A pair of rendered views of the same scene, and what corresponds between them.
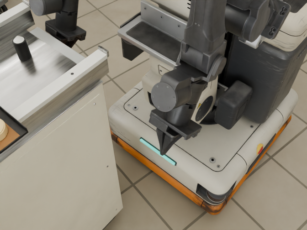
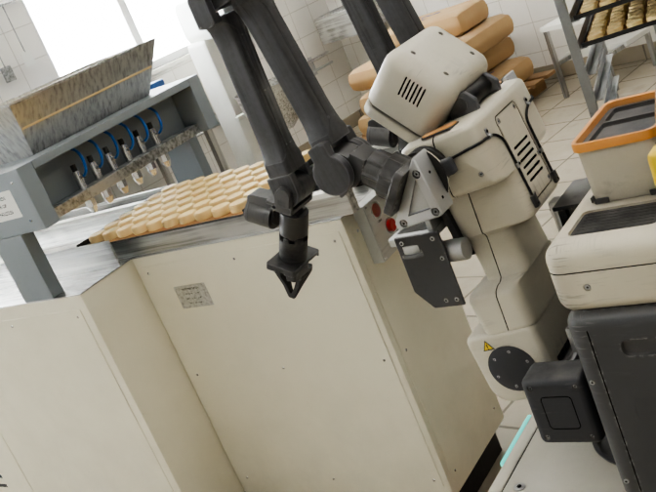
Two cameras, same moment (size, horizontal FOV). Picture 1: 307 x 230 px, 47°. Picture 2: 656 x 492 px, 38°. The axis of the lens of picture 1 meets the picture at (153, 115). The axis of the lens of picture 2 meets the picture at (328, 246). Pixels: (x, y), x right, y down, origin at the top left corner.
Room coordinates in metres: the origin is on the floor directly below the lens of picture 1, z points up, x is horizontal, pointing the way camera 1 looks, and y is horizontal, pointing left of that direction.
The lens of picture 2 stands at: (0.49, -1.86, 1.38)
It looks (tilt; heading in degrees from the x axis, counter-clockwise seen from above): 17 degrees down; 89
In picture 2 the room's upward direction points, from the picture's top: 23 degrees counter-clockwise
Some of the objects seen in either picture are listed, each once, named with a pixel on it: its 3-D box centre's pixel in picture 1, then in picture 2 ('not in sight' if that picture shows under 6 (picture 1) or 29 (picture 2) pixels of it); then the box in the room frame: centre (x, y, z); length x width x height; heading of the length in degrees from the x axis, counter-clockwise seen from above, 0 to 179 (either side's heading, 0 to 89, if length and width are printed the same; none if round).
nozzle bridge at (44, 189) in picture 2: not in sight; (103, 184); (0.05, 0.80, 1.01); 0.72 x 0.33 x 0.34; 50
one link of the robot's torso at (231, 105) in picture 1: (198, 102); (549, 373); (0.85, -0.17, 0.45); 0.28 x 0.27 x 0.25; 50
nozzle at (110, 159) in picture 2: not in sight; (115, 161); (0.12, 0.70, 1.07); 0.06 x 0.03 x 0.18; 140
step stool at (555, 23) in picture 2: not in sight; (598, 46); (2.57, 3.62, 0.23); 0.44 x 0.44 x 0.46; 31
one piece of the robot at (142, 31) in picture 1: (167, 48); (455, 228); (0.79, -0.04, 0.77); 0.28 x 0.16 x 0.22; 50
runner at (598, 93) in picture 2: not in sight; (603, 71); (1.73, 1.41, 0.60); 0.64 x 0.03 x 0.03; 62
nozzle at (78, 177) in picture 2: not in sight; (84, 180); (0.04, 0.61, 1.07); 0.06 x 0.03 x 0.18; 140
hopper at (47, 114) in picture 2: not in sight; (65, 104); (0.05, 0.80, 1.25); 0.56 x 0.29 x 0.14; 50
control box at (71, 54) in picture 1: (66, 66); (391, 213); (0.71, 0.24, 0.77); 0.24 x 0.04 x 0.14; 50
